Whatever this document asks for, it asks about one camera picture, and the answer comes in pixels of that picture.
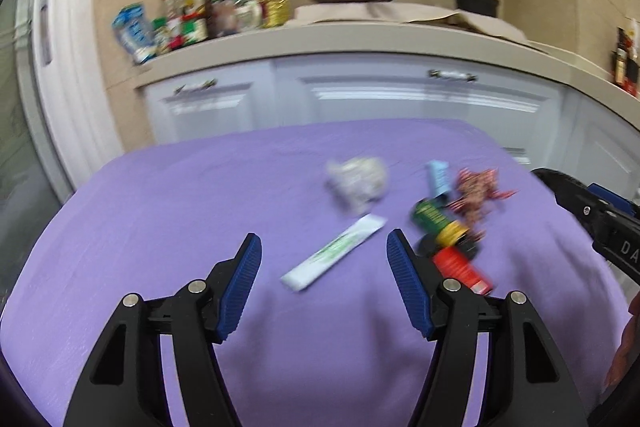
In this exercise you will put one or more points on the narrow white cabinet door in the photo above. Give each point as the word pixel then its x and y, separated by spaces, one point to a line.
pixel 210 117

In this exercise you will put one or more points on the wide white cabinet door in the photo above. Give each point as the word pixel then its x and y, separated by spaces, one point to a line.
pixel 400 107

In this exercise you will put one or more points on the blue snack bag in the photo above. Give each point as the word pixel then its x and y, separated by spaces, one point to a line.
pixel 132 32

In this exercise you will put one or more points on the red checked ribbon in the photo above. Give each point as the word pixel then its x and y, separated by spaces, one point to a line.
pixel 475 197

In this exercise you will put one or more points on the purple tablecloth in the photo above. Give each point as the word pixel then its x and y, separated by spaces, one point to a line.
pixel 175 207

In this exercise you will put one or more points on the small light blue tube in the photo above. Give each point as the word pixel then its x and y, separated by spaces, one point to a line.
pixel 437 177

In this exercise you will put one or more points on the small red bottle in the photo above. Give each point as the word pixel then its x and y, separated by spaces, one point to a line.
pixel 452 264

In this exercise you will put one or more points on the dark olive oil bottle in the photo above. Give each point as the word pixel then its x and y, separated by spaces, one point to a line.
pixel 618 62

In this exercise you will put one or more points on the beige stove cover sheet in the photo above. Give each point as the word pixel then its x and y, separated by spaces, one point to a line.
pixel 490 29
pixel 350 13

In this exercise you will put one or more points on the person's right hand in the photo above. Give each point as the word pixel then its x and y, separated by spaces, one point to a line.
pixel 627 357

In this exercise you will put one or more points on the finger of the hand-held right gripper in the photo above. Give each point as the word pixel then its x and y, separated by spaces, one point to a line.
pixel 612 197
pixel 565 192

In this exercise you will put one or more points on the beige stone countertop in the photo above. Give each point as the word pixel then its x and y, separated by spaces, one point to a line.
pixel 350 39

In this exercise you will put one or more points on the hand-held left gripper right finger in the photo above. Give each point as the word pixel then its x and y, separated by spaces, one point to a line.
pixel 407 287

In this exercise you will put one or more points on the white paper ball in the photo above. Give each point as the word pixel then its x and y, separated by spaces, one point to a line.
pixel 357 182

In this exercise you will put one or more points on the small green bottle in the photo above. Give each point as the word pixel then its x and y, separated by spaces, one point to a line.
pixel 432 217

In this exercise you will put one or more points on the black container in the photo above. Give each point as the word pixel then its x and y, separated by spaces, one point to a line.
pixel 634 77

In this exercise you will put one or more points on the black pot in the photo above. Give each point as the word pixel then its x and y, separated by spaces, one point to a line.
pixel 475 4

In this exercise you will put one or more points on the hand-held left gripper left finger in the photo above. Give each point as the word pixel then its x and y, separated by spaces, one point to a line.
pixel 240 287

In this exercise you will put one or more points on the white and teal tube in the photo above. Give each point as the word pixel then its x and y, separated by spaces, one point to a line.
pixel 335 252

